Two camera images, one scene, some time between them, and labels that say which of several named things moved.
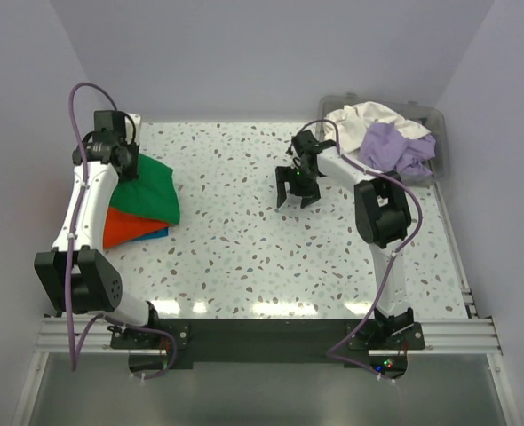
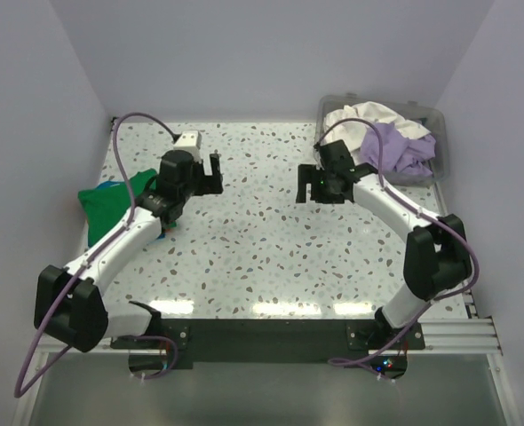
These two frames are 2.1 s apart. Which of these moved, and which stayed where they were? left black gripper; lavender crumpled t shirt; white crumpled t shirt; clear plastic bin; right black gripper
Moved: right black gripper; left black gripper
Stayed: clear plastic bin; white crumpled t shirt; lavender crumpled t shirt
